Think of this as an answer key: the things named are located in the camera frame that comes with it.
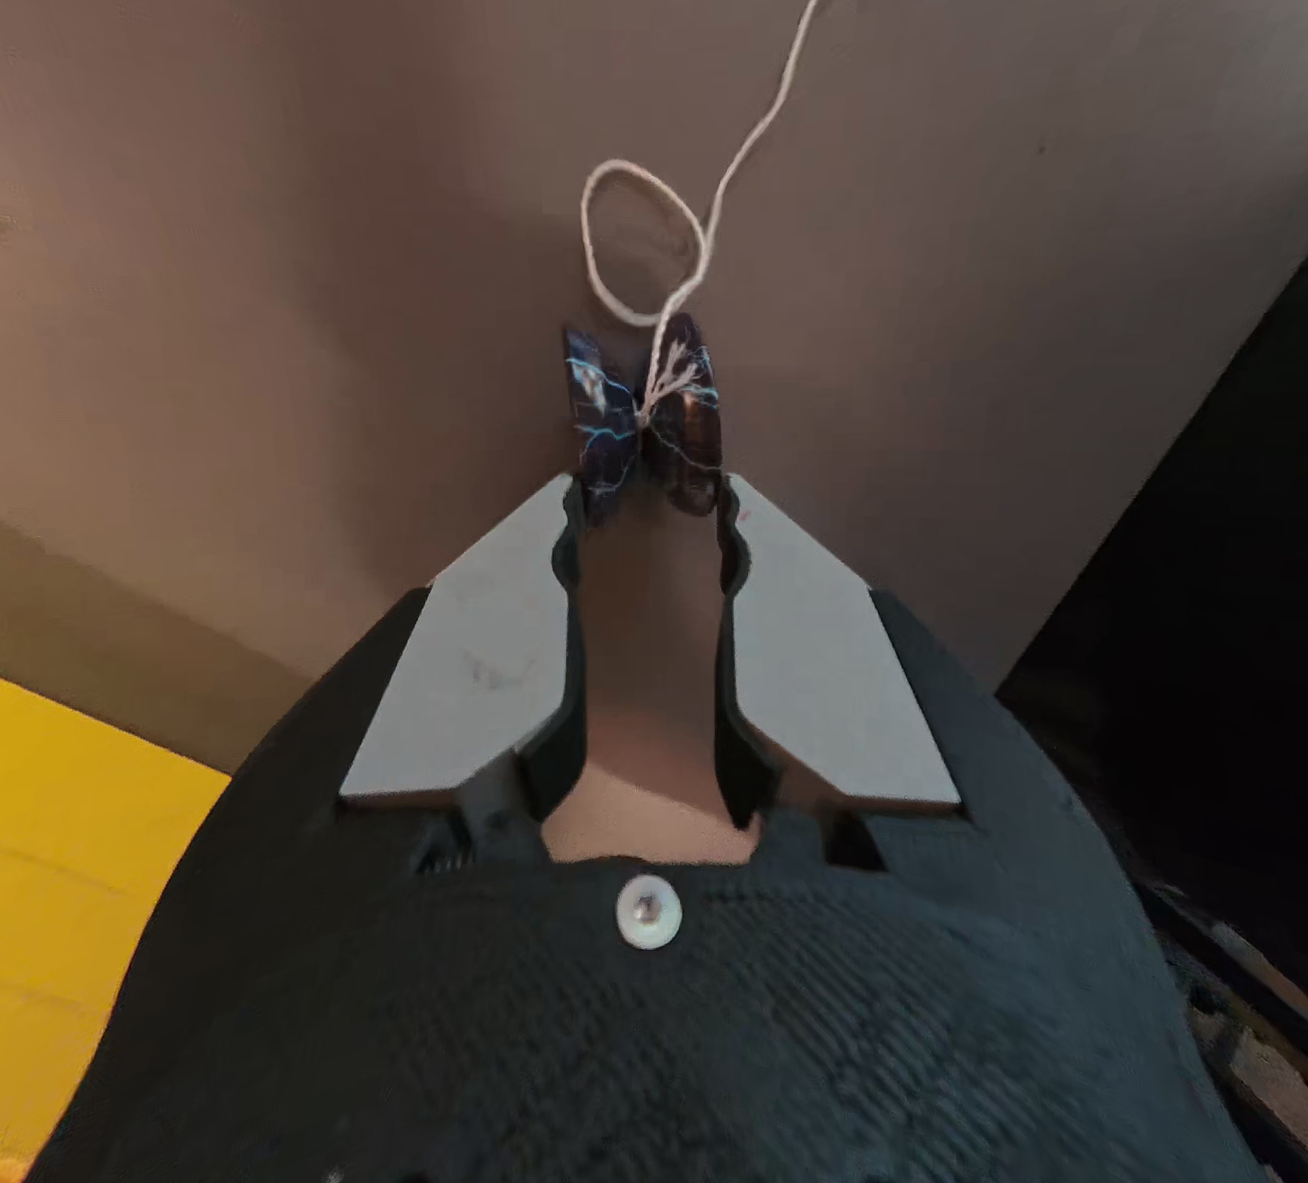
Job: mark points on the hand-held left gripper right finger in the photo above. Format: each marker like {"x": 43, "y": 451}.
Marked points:
{"x": 817, "y": 672}

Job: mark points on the dark marbled yoyo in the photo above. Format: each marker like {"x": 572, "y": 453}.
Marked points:
{"x": 641, "y": 417}

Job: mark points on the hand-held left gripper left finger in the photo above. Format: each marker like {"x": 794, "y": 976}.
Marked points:
{"x": 479, "y": 652}

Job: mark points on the yellow board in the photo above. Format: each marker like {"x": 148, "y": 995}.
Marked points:
{"x": 71, "y": 886}

